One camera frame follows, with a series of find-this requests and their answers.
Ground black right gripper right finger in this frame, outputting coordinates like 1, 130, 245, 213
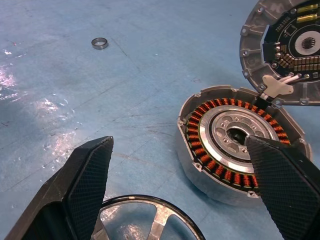
244, 135, 320, 240

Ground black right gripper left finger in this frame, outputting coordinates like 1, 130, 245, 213
4, 135, 115, 240

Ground motor stator housing copper coils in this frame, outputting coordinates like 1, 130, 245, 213
176, 84, 313, 207

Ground silver spoked rotor wheel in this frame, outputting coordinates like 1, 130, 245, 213
91, 194, 206, 240

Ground motor end cover circuit board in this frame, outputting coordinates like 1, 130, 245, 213
239, 0, 320, 106

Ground white cable clamp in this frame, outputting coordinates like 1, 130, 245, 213
261, 74, 295, 98

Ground small steel bearing ring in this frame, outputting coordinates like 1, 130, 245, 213
91, 37, 110, 50

